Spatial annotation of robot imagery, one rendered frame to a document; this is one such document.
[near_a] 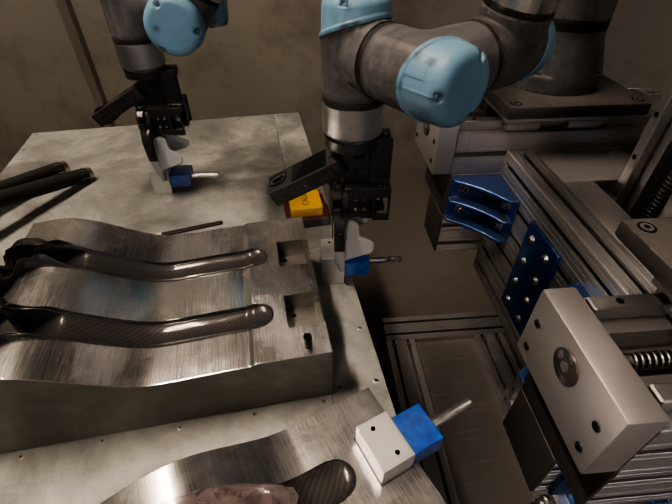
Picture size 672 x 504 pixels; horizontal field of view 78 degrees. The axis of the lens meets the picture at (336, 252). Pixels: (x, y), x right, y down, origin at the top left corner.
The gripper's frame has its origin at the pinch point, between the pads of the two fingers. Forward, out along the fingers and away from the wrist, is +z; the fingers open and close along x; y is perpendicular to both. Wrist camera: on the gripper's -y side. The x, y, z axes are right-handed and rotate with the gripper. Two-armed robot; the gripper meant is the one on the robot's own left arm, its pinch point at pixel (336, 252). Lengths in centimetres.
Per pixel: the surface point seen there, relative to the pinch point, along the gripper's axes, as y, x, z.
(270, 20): -22, 167, 2
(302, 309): -5.1, -13.2, -1.7
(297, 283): -5.6, -11.0, -4.4
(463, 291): 57, 69, 85
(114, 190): -45, 28, 5
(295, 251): -6.2, -2.0, -2.2
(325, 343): -2.3, -20.8, -4.4
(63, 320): -31.3, -18.2, -7.2
